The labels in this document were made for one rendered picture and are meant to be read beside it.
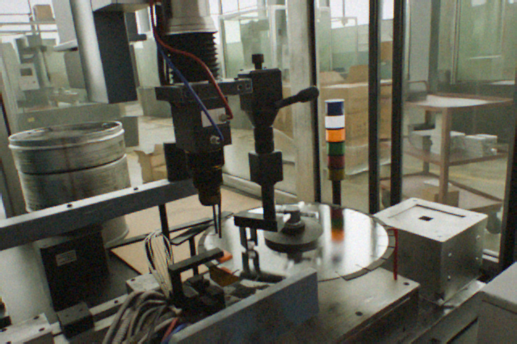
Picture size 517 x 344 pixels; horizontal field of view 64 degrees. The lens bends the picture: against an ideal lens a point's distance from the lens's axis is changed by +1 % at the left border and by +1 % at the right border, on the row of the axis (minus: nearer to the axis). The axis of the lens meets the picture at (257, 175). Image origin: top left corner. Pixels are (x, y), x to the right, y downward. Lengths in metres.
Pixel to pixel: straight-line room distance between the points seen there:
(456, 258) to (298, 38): 0.76
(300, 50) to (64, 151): 0.73
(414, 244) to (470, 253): 0.14
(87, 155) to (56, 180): 0.10
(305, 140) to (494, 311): 0.79
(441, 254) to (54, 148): 0.95
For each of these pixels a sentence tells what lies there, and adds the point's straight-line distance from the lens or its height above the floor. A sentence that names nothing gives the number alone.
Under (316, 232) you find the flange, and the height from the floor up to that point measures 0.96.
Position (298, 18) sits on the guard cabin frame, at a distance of 1.32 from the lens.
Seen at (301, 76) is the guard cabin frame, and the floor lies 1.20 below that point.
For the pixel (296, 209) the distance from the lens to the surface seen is 0.74.
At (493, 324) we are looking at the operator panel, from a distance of 0.77.
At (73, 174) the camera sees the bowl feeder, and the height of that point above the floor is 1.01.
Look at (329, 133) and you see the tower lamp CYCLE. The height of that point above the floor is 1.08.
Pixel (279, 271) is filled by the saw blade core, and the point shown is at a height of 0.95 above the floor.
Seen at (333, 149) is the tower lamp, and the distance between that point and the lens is 1.00.
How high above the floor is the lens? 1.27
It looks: 16 degrees down
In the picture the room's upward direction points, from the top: 5 degrees counter-clockwise
